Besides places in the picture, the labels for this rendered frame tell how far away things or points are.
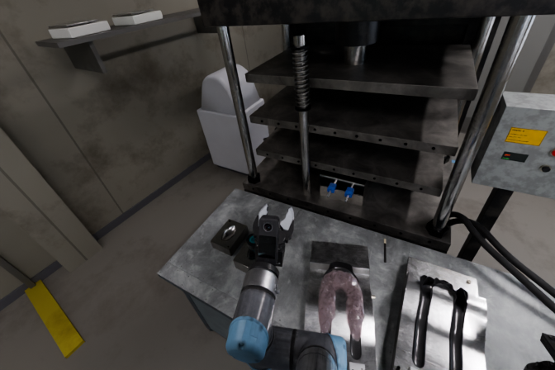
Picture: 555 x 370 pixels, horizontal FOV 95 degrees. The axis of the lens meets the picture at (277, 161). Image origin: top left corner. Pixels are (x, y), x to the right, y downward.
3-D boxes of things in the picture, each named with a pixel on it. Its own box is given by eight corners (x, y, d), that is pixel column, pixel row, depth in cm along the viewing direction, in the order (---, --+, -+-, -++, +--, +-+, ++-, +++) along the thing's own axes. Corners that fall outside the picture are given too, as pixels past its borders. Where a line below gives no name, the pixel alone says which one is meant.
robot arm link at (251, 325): (228, 362, 48) (217, 343, 44) (244, 304, 57) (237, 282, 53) (268, 369, 47) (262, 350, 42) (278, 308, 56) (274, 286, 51)
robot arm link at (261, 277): (239, 282, 52) (278, 288, 51) (245, 262, 56) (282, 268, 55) (242, 300, 57) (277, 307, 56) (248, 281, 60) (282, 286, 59)
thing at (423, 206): (448, 251, 132) (451, 244, 129) (244, 188, 189) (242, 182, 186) (449, 161, 190) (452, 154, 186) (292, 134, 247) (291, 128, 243)
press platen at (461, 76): (474, 101, 101) (478, 88, 98) (245, 82, 149) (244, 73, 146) (467, 53, 148) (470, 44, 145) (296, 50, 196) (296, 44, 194)
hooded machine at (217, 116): (211, 166, 343) (181, 73, 270) (238, 146, 378) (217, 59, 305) (249, 181, 310) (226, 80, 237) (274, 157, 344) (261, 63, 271)
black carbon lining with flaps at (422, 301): (462, 392, 79) (473, 383, 74) (406, 364, 86) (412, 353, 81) (461, 291, 103) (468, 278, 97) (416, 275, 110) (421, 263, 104)
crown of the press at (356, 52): (505, 130, 90) (626, -120, 54) (220, 97, 147) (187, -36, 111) (486, 61, 147) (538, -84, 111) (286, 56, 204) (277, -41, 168)
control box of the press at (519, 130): (471, 316, 170) (623, 119, 84) (420, 296, 184) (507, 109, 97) (469, 287, 185) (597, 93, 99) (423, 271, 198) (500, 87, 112)
